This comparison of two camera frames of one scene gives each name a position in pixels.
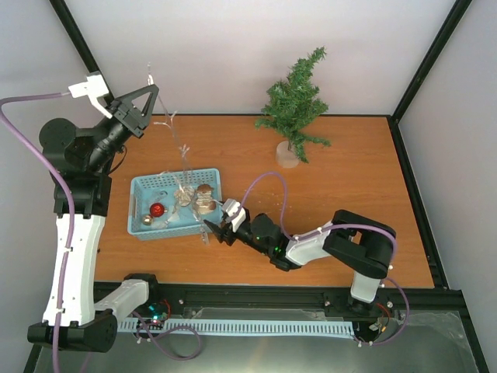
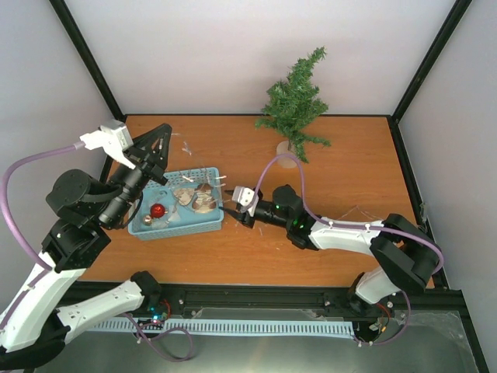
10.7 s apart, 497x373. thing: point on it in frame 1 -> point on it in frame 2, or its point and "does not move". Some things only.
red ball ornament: (157, 210) does not move
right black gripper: (221, 236) -> (240, 216)
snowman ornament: (204, 201) does not move
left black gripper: (133, 123) -> (147, 152)
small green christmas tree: (294, 102) does not move
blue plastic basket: (173, 203) does not move
